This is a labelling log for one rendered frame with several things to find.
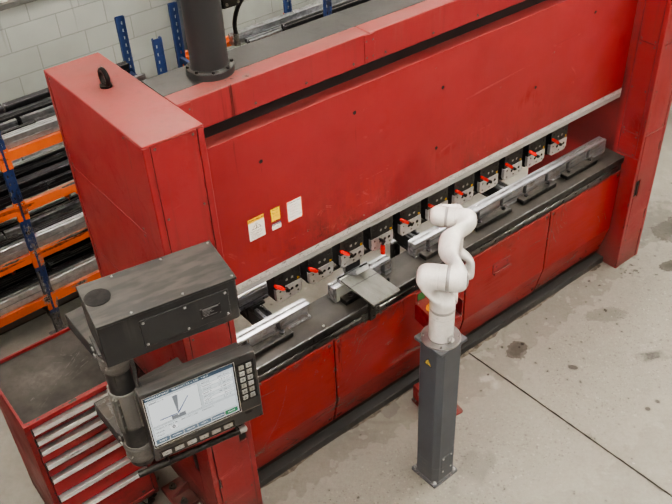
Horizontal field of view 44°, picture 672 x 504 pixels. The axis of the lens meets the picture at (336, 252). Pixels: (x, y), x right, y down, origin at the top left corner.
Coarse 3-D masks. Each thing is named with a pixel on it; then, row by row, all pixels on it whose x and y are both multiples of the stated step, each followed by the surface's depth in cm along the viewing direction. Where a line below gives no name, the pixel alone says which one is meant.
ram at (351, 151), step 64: (576, 0) 445; (448, 64) 404; (512, 64) 436; (576, 64) 473; (256, 128) 346; (320, 128) 369; (384, 128) 396; (448, 128) 427; (512, 128) 463; (256, 192) 363; (320, 192) 388; (384, 192) 418; (256, 256) 381
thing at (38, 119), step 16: (128, 64) 538; (32, 96) 506; (48, 96) 514; (0, 112) 499; (16, 112) 493; (32, 112) 492; (48, 112) 497; (0, 128) 482; (16, 128) 482; (32, 128) 477; (48, 128) 484; (16, 144) 474
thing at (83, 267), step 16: (48, 256) 558; (64, 256) 555; (80, 256) 560; (16, 272) 548; (32, 272) 544; (48, 272) 547; (64, 272) 537; (80, 272) 544; (0, 288) 531; (16, 288) 536; (32, 288) 526; (0, 304) 516; (16, 304) 523
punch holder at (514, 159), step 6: (522, 150) 479; (510, 156) 474; (516, 156) 478; (504, 162) 473; (510, 162) 477; (516, 162) 481; (498, 168) 480; (504, 168) 476; (510, 168) 479; (498, 174) 482; (504, 174) 478; (510, 174) 482
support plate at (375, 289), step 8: (368, 272) 436; (376, 272) 435; (344, 280) 431; (352, 280) 431; (360, 280) 431; (368, 280) 431; (376, 280) 430; (384, 280) 430; (352, 288) 426; (360, 288) 426; (368, 288) 426; (376, 288) 425; (384, 288) 425; (392, 288) 425; (360, 296) 422; (368, 296) 421; (376, 296) 420; (384, 296) 420; (376, 304) 417
